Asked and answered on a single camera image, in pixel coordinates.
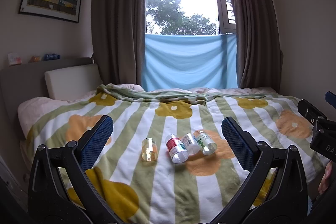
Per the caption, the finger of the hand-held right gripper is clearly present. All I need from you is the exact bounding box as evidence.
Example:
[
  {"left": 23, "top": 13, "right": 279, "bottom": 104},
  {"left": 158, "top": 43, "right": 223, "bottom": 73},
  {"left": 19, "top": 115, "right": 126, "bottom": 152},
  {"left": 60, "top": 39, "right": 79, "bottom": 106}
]
[
  {"left": 297, "top": 99, "right": 328, "bottom": 130},
  {"left": 324, "top": 91, "right": 336, "bottom": 104}
]

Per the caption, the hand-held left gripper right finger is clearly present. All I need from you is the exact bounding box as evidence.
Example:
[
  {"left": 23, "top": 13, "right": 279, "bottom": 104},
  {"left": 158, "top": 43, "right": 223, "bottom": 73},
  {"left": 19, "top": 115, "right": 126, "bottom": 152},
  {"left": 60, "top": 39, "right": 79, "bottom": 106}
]
[{"left": 213, "top": 116, "right": 308, "bottom": 224}]

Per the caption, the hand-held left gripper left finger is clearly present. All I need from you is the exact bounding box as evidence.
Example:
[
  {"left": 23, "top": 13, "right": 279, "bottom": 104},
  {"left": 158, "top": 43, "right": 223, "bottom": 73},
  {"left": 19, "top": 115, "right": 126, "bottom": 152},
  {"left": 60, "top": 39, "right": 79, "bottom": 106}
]
[{"left": 28, "top": 115, "right": 122, "bottom": 224}]

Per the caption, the clear cup with green label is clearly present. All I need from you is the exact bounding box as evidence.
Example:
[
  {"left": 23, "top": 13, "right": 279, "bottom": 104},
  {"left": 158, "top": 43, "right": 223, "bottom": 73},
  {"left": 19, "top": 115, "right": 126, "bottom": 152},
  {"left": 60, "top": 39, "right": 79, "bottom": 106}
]
[{"left": 194, "top": 130, "right": 218, "bottom": 156}]

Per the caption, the clear cup with white label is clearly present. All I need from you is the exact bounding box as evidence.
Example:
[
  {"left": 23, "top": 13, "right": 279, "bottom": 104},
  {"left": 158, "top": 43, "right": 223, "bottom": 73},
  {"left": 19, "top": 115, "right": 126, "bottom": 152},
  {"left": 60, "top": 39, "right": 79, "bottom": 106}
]
[{"left": 182, "top": 133, "right": 200, "bottom": 156}]

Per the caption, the clear yellow cup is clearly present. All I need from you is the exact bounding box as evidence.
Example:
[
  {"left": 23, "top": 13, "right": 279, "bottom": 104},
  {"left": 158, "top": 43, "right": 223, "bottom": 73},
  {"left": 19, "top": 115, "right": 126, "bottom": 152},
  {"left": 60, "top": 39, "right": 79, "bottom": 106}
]
[{"left": 142, "top": 137, "right": 158, "bottom": 162}]

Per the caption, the clear cup with red label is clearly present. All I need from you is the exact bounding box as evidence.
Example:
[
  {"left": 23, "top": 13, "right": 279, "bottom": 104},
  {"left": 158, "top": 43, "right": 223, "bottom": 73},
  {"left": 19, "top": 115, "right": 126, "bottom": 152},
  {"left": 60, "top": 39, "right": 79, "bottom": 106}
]
[{"left": 165, "top": 134, "right": 189, "bottom": 164}]

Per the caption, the person's right hand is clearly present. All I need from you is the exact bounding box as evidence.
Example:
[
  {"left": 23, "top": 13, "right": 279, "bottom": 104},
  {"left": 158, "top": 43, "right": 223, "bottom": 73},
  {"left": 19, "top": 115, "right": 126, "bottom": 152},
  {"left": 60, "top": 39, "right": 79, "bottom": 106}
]
[{"left": 318, "top": 160, "right": 334, "bottom": 195}]

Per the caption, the pale pink pillow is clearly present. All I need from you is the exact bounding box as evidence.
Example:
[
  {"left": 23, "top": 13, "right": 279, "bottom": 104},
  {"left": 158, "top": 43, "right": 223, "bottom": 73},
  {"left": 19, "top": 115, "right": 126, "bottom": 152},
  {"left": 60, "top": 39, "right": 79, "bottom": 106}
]
[{"left": 17, "top": 90, "right": 98, "bottom": 141}]

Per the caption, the white headboard cushion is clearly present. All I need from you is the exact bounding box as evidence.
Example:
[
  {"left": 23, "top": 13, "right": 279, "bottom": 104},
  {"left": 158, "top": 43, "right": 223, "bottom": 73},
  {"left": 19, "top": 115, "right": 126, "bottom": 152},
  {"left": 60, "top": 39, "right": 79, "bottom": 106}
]
[{"left": 44, "top": 63, "right": 103, "bottom": 101}]

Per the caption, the striped floral blanket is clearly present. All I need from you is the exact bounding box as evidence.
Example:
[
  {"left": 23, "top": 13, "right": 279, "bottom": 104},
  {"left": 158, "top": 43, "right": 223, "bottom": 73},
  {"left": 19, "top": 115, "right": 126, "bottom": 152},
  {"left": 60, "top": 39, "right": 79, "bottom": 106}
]
[{"left": 25, "top": 84, "right": 331, "bottom": 224}]

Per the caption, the light blue cloth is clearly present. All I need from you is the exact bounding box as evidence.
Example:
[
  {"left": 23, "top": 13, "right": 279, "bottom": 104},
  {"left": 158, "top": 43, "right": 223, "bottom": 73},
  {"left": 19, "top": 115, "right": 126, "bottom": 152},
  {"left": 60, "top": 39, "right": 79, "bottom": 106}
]
[{"left": 142, "top": 33, "right": 239, "bottom": 90}]

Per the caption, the grey headboard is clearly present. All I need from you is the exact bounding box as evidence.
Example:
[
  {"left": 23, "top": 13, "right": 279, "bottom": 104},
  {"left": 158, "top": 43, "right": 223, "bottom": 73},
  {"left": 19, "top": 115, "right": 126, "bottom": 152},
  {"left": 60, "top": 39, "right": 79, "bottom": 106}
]
[{"left": 0, "top": 57, "right": 95, "bottom": 135}]

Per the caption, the brown curtain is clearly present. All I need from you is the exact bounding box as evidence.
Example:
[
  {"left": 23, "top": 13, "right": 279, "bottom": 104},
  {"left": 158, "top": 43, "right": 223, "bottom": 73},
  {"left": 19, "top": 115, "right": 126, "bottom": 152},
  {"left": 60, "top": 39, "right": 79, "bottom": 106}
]
[
  {"left": 219, "top": 0, "right": 285, "bottom": 89},
  {"left": 91, "top": 0, "right": 149, "bottom": 91}
]

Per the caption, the white and pink packet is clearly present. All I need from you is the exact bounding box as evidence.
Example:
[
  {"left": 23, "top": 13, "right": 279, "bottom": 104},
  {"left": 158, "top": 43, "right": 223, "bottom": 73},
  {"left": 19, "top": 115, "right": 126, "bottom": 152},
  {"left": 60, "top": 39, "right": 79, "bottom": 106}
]
[{"left": 7, "top": 52, "right": 22, "bottom": 66}]

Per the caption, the tree outside window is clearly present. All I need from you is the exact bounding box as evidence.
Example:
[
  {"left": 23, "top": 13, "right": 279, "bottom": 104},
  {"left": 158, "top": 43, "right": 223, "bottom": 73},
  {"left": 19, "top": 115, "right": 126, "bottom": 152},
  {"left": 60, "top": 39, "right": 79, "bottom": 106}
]
[{"left": 146, "top": 0, "right": 219, "bottom": 35}]

